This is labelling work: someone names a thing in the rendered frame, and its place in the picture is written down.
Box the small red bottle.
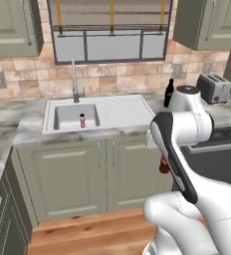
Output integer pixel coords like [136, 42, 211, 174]
[158, 154, 171, 174]
[79, 113, 87, 129]

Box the large black bottle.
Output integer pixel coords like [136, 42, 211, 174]
[163, 78, 175, 109]

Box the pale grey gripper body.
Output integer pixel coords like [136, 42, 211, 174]
[144, 127, 160, 150]

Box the window with blind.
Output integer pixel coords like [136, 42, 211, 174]
[47, 0, 174, 66]

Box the green drawer cabinet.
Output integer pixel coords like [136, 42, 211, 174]
[0, 148, 34, 255]

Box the green cupboard door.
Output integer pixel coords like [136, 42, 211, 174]
[106, 133, 174, 211]
[17, 139, 108, 223]

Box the green wall cupboard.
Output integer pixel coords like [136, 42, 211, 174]
[172, 0, 231, 52]
[0, 0, 45, 59]

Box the silver door handle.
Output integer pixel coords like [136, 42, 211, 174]
[97, 141, 103, 169]
[111, 140, 116, 167]

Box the silver tap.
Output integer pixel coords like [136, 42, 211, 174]
[70, 58, 87, 104]

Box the silver toaster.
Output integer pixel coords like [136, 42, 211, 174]
[196, 73, 231, 105]

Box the white sink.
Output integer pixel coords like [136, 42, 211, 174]
[41, 94, 156, 135]

